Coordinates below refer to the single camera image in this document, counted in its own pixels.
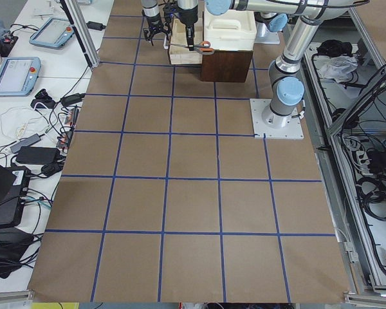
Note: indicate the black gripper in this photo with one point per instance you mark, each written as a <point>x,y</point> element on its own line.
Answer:
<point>188,20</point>
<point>154,20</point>

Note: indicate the wooden drawer with white handle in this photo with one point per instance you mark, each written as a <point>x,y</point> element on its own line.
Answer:
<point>176,46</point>

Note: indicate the orange handled scissors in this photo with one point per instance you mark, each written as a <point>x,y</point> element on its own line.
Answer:
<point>203,48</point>

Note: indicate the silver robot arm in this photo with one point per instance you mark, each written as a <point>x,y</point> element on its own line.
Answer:
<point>151,12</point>
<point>287,89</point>

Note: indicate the dark wooden drawer cabinet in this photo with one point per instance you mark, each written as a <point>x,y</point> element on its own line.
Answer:
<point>226,66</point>

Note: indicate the cream plastic tray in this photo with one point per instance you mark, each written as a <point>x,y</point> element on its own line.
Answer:
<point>231,31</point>

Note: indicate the black power adapter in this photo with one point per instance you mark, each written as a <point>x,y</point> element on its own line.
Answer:
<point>95,25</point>

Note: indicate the upper blue teach pendant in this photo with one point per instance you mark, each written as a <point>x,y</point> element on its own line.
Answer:
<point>54,33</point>

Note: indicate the blue teach pendant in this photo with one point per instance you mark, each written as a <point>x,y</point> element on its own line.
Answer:
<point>18,76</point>
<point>54,33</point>

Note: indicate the lower blue teach pendant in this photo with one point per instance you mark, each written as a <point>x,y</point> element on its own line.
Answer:
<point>18,76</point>

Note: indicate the brown paper table mat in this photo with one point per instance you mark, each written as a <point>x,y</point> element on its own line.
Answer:
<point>167,196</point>

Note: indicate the black laptop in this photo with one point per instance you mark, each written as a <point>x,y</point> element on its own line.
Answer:
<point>14,183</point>

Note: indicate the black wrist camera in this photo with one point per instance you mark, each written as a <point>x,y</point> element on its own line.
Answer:
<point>170,11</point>

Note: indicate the aluminium frame post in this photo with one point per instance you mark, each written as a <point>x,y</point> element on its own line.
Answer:
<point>77,21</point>

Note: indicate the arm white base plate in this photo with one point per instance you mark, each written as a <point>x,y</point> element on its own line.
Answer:
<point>268,125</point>

